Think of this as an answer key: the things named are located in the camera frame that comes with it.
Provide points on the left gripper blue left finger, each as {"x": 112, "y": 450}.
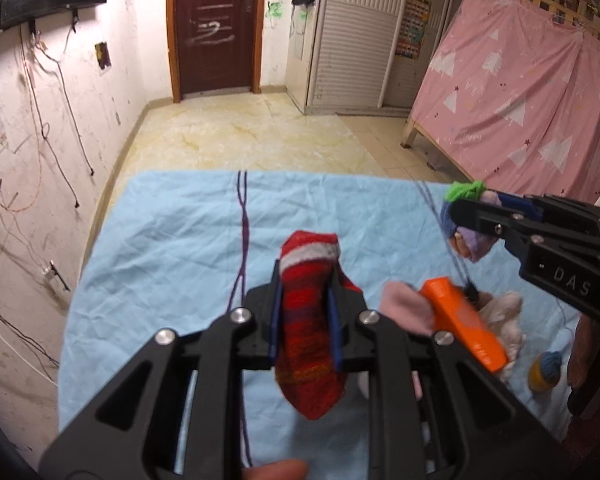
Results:
{"x": 274, "y": 331}

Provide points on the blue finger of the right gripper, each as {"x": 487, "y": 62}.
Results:
{"x": 483, "y": 218}
{"x": 520, "y": 204}

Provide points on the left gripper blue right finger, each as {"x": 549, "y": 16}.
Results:
{"x": 335, "y": 327}

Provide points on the multicolour purple green sock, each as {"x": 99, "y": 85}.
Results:
{"x": 466, "y": 243}

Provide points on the red striped sock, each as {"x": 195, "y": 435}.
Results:
{"x": 304, "y": 368}

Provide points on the white cloth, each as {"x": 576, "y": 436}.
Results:
{"x": 502, "y": 316}

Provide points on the orange cardboard box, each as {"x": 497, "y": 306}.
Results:
{"x": 454, "y": 313}

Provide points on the left hand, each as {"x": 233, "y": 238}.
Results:
{"x": 281, "y": 470}

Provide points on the pink sock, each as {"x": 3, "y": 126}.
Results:
{"x": 407, "y": 308}

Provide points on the pink patterned bed curtain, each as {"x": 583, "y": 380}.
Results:
{"x": 514, "y": 100}

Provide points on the light blue bed sheet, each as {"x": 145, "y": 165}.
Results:
{"x": 170, "y": 250}

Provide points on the white louvred wardrobe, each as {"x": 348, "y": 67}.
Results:
{"x": 351, "y": 55}

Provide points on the dark red wooden door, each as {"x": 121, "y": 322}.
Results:
{"x": 214, "y": 46}

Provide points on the colourful wall poster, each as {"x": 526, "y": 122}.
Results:
{"x": 413, "y": 27}

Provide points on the wall socket box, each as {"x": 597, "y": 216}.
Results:
{"x": 102, "y": 56}

